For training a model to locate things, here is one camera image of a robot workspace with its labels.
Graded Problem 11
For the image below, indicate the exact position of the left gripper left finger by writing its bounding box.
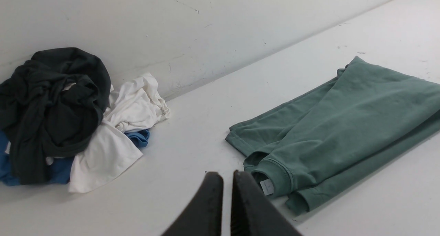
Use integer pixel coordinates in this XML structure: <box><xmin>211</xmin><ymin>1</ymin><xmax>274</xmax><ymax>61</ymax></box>
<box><xmin>163</xmin><ymin>172</ymin><xmax>223</xmax><ymax>236</ymax></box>

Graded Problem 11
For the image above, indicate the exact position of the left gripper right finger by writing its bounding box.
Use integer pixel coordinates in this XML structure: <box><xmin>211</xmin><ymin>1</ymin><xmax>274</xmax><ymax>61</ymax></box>
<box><xmin>230</xmin><ymin>170</ymin><xmax>301</xmax><ymax>236</ymax></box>

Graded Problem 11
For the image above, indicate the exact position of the green long-sleeve top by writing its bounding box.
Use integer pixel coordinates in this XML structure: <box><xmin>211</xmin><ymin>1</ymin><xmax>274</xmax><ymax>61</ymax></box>
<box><xmin>226</xmin><ymin>57</ymin><xmax>440</xmax><ymax>215</ymax></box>

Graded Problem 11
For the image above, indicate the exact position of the white crumpled garment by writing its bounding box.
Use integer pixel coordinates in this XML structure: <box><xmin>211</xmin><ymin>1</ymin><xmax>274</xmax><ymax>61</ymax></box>
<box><xmin>68</xmin><ymin>73</ymin><xmax>171</xmax><ymax>193</ymax></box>

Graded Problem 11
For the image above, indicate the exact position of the blue crumpled garment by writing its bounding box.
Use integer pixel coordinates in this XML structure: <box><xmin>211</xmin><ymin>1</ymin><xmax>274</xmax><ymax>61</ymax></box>
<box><xmin>0</xmin><ymin>129</ymin><xmax>150</xmax><ymax>187</ymax></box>

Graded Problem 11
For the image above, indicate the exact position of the dark green crumpled garment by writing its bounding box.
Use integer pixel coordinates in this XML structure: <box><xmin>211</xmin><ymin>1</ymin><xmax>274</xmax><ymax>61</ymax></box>
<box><xmin>0</xmin><ymin>47</ymin><xmax>111</xmax><ymax>185</ymax></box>

